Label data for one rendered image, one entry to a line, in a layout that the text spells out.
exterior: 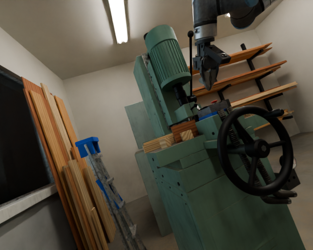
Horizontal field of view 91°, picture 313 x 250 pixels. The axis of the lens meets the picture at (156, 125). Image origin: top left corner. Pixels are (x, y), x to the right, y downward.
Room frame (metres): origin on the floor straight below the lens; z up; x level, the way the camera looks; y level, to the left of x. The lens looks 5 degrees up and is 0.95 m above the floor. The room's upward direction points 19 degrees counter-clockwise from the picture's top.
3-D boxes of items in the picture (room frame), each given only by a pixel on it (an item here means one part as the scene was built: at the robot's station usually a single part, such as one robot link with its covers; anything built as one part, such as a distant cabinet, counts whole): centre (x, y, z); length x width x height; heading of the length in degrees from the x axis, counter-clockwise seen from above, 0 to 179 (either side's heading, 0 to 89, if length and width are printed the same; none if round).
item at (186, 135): (0.67, -0.11, 0.92); 0.05 x 0.05 x 0.04; 89
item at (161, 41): (0.84, -0.18, 1.35); 0.18 x 0.18 x 0.31
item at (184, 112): (0.86, -0.18, 1.03); 0.14 x 0.07 x 0.09; 17
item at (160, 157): (0.74, -0.23, 0.87); 0.61 x 0.30 x 0.06; 107
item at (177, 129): (0.75, -0.18, 0.94); 0.25 x 0.01 x 0.08; 107
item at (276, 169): (0.78, -0.48, 0.58); 0.12 x 0.08 x 0.08; 17
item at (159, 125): (1.12, -0.10, 1.16); 0.22 x 0.22 x 0.72; 17
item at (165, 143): (0.65, -0.01, 0.92); 0.03 x 0.03 x 0.04; 46
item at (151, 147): (0.85, -0.22, 0.92); 0.67 x 0.02 x 0.04; 107
